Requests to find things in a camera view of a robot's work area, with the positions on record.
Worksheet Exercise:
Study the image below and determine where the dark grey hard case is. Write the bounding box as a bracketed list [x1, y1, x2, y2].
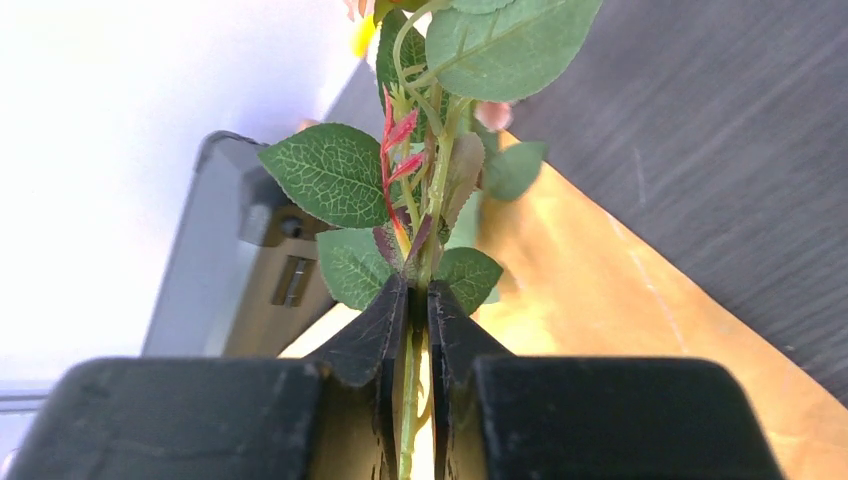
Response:
[142, 131, 335, 357]

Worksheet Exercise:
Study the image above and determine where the orange flower bouquet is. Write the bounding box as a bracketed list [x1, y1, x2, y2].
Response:
[278, 129, 848, 480]

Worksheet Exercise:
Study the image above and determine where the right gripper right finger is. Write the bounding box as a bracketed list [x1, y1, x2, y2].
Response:
[427, 281, 783, 479]

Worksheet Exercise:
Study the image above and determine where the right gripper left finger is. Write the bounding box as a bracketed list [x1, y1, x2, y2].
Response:
[8, 275, 408, 479]

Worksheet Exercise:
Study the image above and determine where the large peach rose stem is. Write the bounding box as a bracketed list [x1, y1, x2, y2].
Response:
[259, 1, 601, 479]

